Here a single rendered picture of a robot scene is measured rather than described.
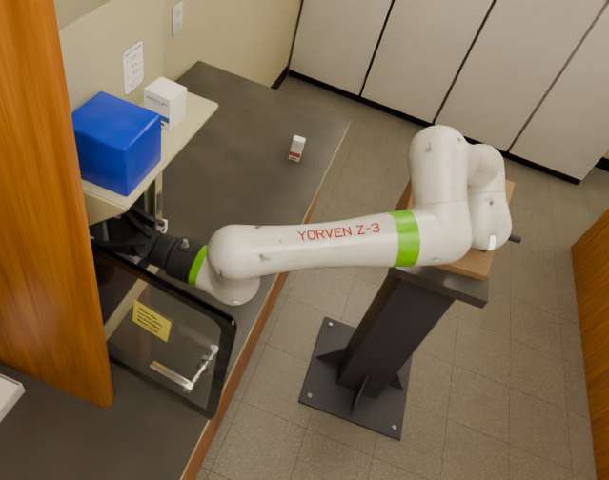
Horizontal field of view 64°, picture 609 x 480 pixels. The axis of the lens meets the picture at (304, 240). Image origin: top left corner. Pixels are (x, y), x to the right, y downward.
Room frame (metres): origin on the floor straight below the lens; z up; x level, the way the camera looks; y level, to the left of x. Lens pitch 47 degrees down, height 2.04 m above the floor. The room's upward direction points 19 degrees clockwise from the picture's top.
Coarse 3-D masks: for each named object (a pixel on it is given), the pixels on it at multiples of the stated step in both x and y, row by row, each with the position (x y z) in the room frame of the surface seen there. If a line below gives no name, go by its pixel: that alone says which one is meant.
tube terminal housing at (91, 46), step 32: (128, 0) 0.67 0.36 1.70; (160, 0) 0.76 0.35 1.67; (64, 32) 0.52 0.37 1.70; (96, 32) 0.59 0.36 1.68; (128, 32) 0.66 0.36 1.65; (160, 32) 0.76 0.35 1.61; (64, 64) 0.52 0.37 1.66; (96, 64) 0.58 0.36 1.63; (160, 64) 0.76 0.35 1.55; (128, 96) 0.66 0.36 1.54
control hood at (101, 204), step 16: (192, 96) 0.76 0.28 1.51; (192, 112) 0.71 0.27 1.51; (208, 112) 0.73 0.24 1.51; (176, 128) 0.66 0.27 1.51; (192, 128) 0.67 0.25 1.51; (176, 144) 0.62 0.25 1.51; (96, 192) 0.46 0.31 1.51; (112, 192) 0.47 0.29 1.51; (96, 208) 0.45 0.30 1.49; (112, 208) 0.45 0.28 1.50; (128, 208) 0.46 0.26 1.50
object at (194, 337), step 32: (96, 256) 0.45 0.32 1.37; (128, 288) 0.44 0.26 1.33; (160, 288) 0.43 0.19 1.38; (128, 320) 0.44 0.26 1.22; (192, 320) 0.41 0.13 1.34; (224, 320) 0.40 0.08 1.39; (128, 352) 0.44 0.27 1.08; (160, 352) 0.43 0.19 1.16; (192, 352) 0.41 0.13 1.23; (224, 352) 0.40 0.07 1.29; (160, 384) 0.43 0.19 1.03
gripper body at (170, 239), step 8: (152, 232) 0.66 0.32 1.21; (160, 232) 0.67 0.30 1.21; (136, 240) 0.63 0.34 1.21; (152, 240) 0.64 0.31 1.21; (160, 240) 0.63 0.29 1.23; (168, 240) 0.64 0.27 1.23; (176, 240) 0.65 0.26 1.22; (136, 248) 0.61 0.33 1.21; (144, 248) 0.62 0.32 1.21; (152, 248) 0.61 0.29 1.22; (160, 248) 0.61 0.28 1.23; (168, 248) 0.62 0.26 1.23; (144, 256) 0.60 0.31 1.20; (152, 256) 0.60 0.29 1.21; (160, 256) 0.60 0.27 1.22; (152, 264) 0.60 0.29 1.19; (160, 264) 0.60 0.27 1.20
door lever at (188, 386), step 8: (152, 368) 0.37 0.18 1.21; (160, 368) 0.38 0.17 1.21; (168, 368) 0.38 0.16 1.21; (200, 368) 0.40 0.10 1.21; (168, 376) 0.37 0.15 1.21; (176, 376) 0.37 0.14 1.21; (200, 376) 0.39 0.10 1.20; (176, 384) 0.36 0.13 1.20; (184, 384) 0.36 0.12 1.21; (192, 384) 0.37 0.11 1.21
